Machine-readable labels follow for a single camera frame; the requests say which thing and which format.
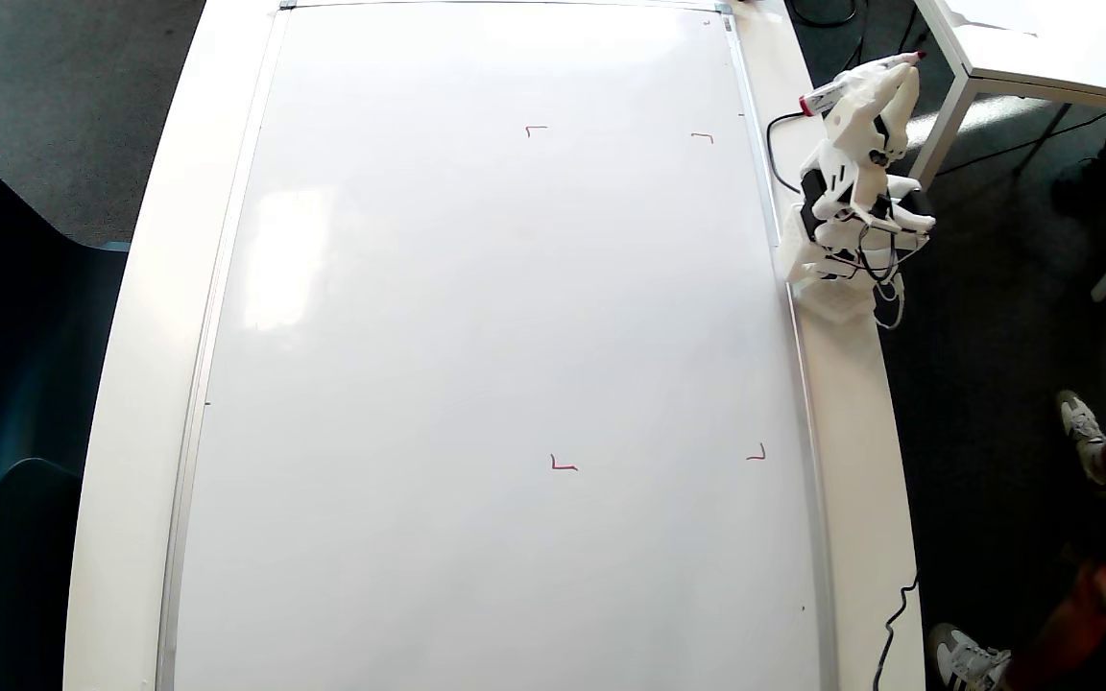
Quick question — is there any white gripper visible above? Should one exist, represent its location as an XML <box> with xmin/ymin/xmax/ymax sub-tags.
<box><xmin>824</xmin><ymin>64</ymin><xmax>922</xmax><ymax>168</ymax></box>

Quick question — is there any red marker pen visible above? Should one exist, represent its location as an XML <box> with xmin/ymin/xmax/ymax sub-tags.
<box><xmin>799</xmin><ymin>52</ymin><xmax>927</xmax><ymax>117</ymax></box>

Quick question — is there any large white whiteboard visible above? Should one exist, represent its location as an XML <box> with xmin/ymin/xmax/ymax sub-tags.
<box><xmin>155</xmin><ymin>0</ymin><xmax>837</xmax><ymax>691</ymax></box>

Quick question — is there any white side table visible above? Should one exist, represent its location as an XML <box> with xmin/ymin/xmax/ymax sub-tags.
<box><xmin>906</xmin><ymin>0</ymin><xmax>1106</xmax><ymax>304</ymax></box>

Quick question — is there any large dark blue chair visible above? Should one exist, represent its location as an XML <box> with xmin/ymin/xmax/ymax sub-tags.
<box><xmin>0</xmin><ymin>129</ymin><xmax>132</xmax><ymax>527</ymax></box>

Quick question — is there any straight black floor cable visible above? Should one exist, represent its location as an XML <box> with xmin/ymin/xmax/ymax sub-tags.
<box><xmin>839</xmin><ymin>0</ymin><xmax>869</xmax><ymax>76</ymax></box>

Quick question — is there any looped black floor cable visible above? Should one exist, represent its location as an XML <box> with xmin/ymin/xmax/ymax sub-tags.
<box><xmin>785</xmin><ymin>0</ymin><xmax>862</xmax><ymax>29</ymax></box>

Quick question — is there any black camera cable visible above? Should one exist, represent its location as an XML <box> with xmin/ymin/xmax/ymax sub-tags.
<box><xmin>765</xmin><ymin>110</ymin><xmax>808</xmax><ymax>195</ymax></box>

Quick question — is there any long black floor cable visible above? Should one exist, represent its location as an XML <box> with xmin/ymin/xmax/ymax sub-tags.
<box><xmin>935</xmin><ymin>111</ymin><xmax>1106</xmax><ymax>179</ymax></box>

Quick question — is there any white cable at base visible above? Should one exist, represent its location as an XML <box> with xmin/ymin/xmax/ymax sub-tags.
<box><xmin>873</xmin><ymin>272</ymin><xmax>906</xmax><ymax>332</ymax></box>

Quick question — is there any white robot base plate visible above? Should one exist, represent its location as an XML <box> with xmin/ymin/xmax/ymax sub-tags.
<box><xmin>788</xmin><ymin>274</ymin><xmax>887</xmax><ymax>324</ymax></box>

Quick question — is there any thin black table cable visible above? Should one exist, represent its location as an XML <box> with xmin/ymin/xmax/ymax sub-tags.
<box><xmin>873</xmin><ymin>573</ymin><xmax>920</xmax><ymax>691</ymax></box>

